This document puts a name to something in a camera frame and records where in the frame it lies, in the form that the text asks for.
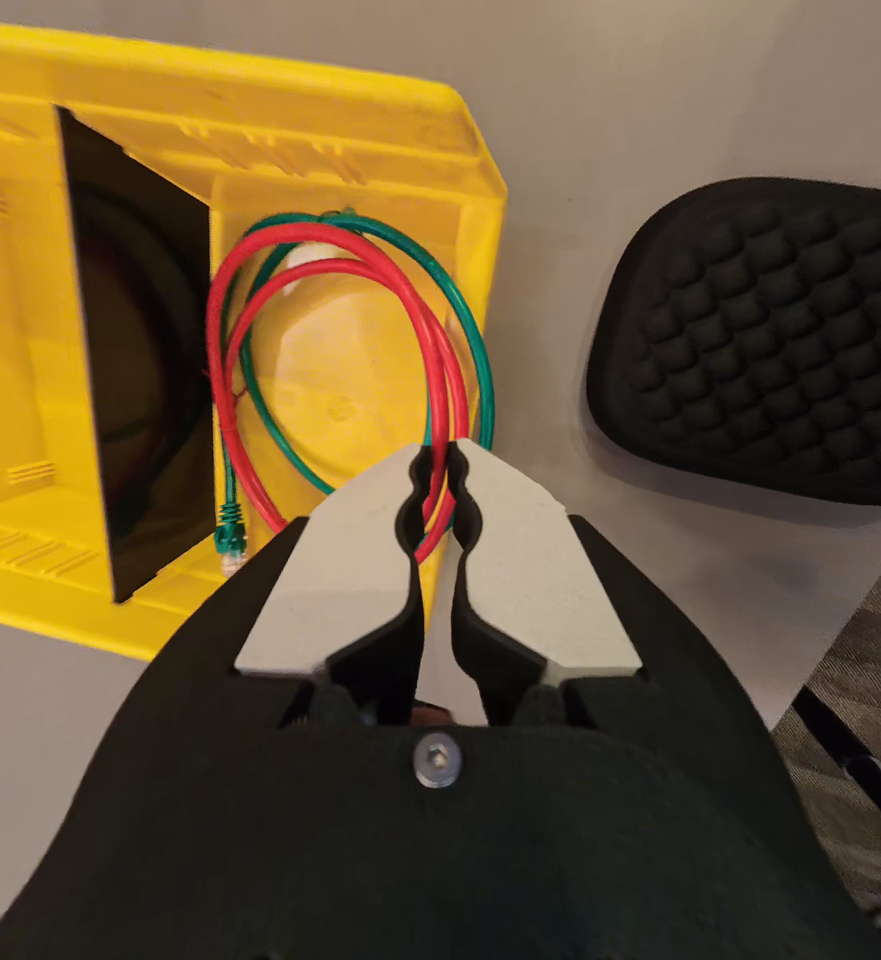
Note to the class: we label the black bumpy pad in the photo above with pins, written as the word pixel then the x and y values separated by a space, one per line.
pixel 770 337

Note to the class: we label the yellow plastic bin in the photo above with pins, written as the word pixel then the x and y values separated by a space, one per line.
pixel 350 375

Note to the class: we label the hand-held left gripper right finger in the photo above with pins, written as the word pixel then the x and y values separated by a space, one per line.
pixel 538 577

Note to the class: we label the black furniture leg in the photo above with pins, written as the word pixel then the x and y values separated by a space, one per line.
pixel 860 765

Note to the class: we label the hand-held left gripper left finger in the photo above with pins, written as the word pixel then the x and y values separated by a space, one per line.
pixel 335 570

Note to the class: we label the black divider panel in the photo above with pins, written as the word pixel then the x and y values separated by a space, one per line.
pixel 140 375

